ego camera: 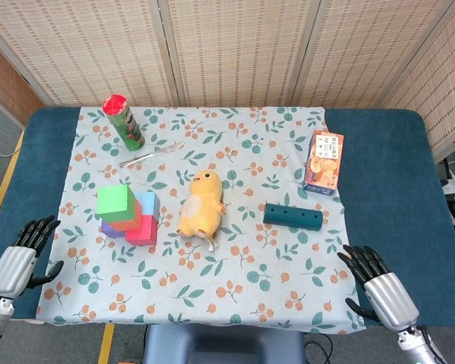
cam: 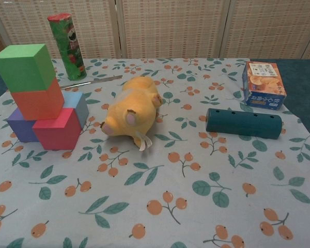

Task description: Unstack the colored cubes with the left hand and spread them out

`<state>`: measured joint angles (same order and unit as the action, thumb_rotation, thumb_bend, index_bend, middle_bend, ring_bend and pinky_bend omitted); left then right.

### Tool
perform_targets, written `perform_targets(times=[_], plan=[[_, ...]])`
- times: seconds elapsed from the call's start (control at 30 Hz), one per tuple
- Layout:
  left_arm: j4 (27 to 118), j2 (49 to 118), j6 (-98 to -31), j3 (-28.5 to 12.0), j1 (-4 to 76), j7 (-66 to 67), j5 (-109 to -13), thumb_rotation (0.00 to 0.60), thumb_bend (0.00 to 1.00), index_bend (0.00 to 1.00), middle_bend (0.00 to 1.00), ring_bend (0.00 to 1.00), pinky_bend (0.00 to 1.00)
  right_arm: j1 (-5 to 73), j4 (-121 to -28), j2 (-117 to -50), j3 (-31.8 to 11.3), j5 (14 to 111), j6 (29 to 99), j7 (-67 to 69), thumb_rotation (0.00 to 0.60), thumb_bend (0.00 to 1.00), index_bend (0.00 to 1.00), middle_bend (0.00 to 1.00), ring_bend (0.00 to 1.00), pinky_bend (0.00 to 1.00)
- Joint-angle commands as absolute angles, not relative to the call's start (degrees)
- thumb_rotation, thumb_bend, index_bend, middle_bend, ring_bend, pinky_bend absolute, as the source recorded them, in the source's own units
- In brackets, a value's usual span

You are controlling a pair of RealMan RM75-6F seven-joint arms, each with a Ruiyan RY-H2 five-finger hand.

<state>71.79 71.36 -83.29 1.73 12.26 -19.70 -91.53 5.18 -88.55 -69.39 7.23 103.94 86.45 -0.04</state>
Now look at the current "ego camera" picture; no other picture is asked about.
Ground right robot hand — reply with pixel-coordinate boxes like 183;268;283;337
337;244;420;333

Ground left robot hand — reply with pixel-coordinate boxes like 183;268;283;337
0;215;64;299

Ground purple foam block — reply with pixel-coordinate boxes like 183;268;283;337
100;219;126;239

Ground green foam cube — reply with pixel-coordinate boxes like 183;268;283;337
96;184;138;223

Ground orange foam cube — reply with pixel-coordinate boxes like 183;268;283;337
108;200;143;231

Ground pink foam cube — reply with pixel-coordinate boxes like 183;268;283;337
124;215;158;247

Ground yellow plush duck toy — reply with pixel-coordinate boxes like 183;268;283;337
177;169;228;252

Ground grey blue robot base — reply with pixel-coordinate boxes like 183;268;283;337
142;324;306;364

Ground light blue foam cube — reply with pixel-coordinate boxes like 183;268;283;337
135;191;162;221

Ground teal cylinder with holes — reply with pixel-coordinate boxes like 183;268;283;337
262;202;324;231

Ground floral print tablecloth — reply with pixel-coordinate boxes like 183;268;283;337
35;105;367;335

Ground orange blue snack box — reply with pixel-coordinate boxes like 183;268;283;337
301;130;345;196

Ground silver table knife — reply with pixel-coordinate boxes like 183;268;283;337
119;141;185;168

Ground green chips can red lid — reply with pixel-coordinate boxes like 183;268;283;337
102;93;146;152

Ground beige woven folding screen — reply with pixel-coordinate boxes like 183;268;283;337
0;0;455;162

